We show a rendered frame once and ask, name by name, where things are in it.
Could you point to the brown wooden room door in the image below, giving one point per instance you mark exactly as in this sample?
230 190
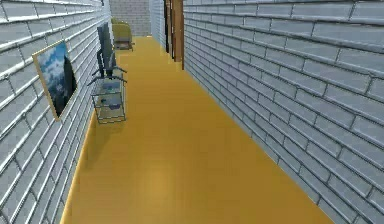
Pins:
176 30

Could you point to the olive green armchair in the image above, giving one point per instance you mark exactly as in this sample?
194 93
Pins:
122 34

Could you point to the black television set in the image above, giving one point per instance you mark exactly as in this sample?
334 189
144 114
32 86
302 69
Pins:
106 50

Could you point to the framed sky landscape picture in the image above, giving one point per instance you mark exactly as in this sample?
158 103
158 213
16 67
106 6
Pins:
56 77

